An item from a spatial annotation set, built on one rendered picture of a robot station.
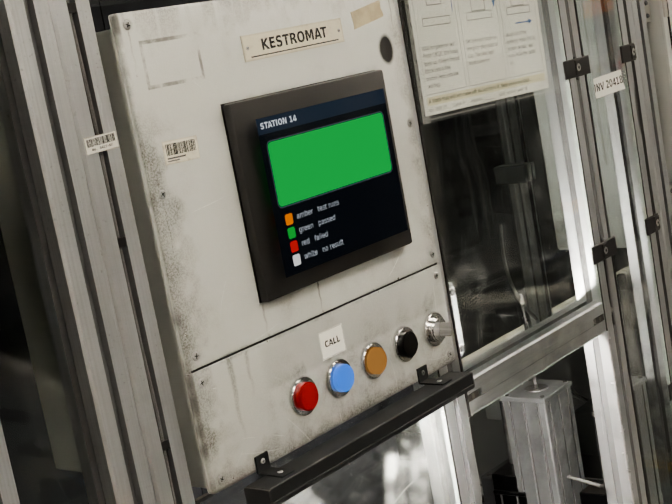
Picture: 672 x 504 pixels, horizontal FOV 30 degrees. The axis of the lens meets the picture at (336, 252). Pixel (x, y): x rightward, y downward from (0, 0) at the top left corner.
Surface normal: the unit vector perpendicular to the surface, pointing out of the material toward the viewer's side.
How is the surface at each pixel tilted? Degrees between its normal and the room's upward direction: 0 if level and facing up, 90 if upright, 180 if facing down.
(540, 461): 90
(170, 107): 90
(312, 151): 90
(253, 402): 90
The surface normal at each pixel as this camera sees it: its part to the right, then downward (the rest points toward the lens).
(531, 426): -0.62, 0.24
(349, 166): 0.76, -0.03
